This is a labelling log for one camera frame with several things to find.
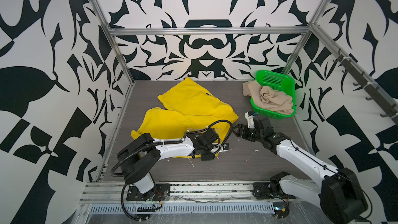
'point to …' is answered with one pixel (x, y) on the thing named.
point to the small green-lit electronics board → (281, 209)
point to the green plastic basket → (283, 82)
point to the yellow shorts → (189, 107)
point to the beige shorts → (267, 99)
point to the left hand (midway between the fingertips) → (214, 147)
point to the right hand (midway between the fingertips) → (236, 129)
